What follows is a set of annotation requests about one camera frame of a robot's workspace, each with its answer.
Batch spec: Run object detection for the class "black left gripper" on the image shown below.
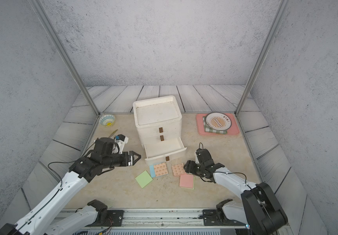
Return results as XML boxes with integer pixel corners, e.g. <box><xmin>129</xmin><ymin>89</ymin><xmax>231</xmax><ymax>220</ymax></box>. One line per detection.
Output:
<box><xmin>101</xmin><ymin>150</ymin><xmax>143</xmax><ymax>170</ymax></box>

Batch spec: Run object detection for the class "pink sticky note pad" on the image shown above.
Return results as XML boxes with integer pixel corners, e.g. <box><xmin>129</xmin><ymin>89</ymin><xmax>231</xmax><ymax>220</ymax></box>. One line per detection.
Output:
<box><xmin>179</xmin><ymin>173</ymin><xmax>195</xmax><ymax>189</ymax></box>

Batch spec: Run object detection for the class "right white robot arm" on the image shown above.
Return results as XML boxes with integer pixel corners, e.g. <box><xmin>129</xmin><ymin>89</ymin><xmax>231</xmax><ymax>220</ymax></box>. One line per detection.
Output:
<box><xmin>184</xmin><ymin>148</ymin><xmax>289</xmax><ymax>235</ymax></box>

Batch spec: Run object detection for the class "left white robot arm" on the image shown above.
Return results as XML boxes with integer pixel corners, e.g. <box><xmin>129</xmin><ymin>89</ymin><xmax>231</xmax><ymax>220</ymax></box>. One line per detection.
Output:
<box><xmin>0</xmin><ymin>135</ymin><xmax>141</xmax><ymax>235</ymax></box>

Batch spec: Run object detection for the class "blue sticky note pad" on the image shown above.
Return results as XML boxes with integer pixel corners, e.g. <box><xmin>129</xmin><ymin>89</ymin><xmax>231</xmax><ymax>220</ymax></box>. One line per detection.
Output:
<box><xmin>149</xmin><ymin>165</ymin><xmax>156</xmax><ymax>178</ymax></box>

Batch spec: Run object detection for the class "green sticky note pad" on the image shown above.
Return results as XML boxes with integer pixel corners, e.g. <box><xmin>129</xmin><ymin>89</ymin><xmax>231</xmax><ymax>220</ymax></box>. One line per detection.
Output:
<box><xmin>135</xmin><ymin>171</ymin><xmax>153</xmax><ymax>189</ymax></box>

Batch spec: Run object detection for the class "orange patterned sticky pad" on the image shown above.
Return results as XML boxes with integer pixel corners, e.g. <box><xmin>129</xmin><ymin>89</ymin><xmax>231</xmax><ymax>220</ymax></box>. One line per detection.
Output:
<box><xmin>153</xmin><ymin>163</ymin><xmax>169</xmax><ymax>177</ymax></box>

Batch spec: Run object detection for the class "white three-drawer cabinet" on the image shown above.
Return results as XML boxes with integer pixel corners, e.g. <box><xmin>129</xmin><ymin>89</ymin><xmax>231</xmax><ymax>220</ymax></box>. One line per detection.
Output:
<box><xmin>133</xmin><ymin>96</ymin><xmax>182</xmax><ymax>146</ymax></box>

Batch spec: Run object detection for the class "silver table knife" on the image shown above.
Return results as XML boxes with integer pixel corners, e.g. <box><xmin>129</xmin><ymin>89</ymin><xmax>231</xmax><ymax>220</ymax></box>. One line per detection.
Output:
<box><xmin>108</xmin><ymin>129</ymin><xmax>118</xmax><ymax>138</ymax></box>

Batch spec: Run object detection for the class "green checkered cloth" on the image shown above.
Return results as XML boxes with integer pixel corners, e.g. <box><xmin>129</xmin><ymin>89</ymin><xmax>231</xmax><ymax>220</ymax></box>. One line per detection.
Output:
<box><xmin>202</xmin><ymin>117</ymin><xmax>227</xmax><ymax>135</ymax></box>

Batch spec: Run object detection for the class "yellow blue patterned bowl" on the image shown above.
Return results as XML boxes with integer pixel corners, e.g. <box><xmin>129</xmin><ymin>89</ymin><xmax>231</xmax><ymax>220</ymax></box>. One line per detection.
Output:
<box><xmin>98</xmin><ymin>114</ymin><xmax>116</xmax><ymax>127</ymax></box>

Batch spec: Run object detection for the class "orange patterned plate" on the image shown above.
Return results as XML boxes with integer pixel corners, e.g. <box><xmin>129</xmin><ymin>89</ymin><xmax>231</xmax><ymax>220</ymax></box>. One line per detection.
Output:
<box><xmin>206</xmin><ymin>112</ymin><xmax>232</xmax><ymax>131</ymax></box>

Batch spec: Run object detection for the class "pink tray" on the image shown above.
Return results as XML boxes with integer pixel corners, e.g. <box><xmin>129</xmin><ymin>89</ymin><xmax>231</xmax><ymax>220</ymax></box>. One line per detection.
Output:
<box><xmin>195</xmin><ymin>112</ymin><xmax>240</xmax><ymax>136</ymax></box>

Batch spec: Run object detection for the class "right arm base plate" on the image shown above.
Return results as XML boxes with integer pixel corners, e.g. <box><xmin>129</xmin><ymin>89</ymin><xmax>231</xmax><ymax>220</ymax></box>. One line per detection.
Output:
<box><xmin>198</xmin><ymin>209</ymin><xmax>245</xmax><ymax>226</ymax></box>

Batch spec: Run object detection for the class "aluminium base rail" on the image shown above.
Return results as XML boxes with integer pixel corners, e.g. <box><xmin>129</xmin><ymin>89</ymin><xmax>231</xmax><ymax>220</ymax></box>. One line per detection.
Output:
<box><xmin>75</xmin><ymin>208</ymin><xmax>254</xmax><ymax>235</ymax></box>

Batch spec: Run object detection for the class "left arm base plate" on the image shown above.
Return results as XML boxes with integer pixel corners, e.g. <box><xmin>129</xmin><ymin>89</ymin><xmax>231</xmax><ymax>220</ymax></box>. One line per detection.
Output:
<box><xmin>93</xmin><ymin>210</ymin><xmax>124</xmax><ymax>227</ymax></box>

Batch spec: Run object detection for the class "left aluminium frame post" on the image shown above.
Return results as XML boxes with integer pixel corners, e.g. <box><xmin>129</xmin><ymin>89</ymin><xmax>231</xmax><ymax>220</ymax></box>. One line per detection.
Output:
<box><xmin>29</xmin><ymin>0</ymin><xmax>100</xmax><ymax>117</ymax></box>

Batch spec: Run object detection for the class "aluminium frame post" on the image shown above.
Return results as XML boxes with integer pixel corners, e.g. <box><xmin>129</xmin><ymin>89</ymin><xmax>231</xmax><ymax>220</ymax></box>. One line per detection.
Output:
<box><xmin>29</xmin><ymin>0</ymin><xmax>100</xmax><ymax>117</ymax></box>
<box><xmin>235</xmin><ymin>0</ymin><xmax>290</xmax><ymax>116</ymax></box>

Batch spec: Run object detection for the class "right aluminium frame post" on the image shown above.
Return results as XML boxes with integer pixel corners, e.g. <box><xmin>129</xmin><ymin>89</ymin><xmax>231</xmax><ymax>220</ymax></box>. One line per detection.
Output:
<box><xmin>235</xmin><ymin>0</ymin><xmax>290</xmax><ymax>116</ymax></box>

